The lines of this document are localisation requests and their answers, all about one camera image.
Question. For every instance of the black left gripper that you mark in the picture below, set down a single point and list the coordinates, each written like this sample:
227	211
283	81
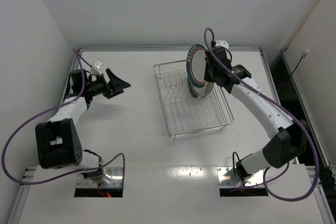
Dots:
108	86

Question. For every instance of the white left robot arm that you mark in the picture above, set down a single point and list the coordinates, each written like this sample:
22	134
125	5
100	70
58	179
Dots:
58	143

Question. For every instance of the green rimmed plate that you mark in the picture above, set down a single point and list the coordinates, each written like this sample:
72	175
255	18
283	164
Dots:
195	65
194	91

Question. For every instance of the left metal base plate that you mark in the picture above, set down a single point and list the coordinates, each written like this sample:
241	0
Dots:
108	177

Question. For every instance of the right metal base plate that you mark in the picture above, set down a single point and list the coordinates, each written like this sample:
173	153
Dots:
227	179

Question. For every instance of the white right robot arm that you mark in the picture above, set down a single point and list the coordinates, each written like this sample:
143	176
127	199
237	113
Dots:
287	139

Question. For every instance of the blue floral green plate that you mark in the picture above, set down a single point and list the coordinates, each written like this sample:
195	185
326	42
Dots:
210	87

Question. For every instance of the metal base plate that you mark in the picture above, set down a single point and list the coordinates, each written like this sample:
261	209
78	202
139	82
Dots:
108	177
227	179

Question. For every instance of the metal wire dish rack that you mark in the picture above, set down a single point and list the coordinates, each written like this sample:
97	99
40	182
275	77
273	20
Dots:
185	115

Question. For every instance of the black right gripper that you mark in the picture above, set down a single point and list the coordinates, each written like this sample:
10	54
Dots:
210	64

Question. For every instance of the white plate with grey rim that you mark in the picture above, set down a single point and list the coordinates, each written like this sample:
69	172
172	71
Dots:
205	92

